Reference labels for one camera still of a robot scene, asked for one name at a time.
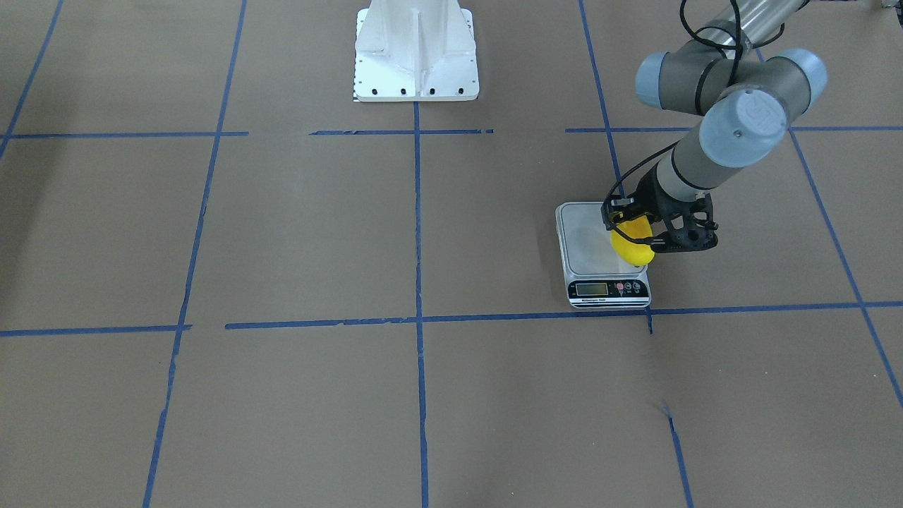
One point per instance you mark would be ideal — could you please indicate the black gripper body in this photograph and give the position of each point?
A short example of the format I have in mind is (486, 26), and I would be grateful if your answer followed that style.
(650, 198)

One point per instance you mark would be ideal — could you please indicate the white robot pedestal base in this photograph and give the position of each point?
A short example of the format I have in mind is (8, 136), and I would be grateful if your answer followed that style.
(415, 51)

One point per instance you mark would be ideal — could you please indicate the yellow mango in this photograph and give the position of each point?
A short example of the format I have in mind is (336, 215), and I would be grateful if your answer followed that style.
(625, 241)

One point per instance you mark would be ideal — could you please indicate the silver digital kitchen scale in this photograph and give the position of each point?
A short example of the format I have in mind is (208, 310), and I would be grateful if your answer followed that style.
(596, 275)

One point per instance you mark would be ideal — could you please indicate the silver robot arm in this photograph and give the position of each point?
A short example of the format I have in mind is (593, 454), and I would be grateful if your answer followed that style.
(745, 108)

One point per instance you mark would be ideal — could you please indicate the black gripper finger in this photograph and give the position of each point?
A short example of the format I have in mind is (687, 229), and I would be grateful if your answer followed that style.
(618, 212)

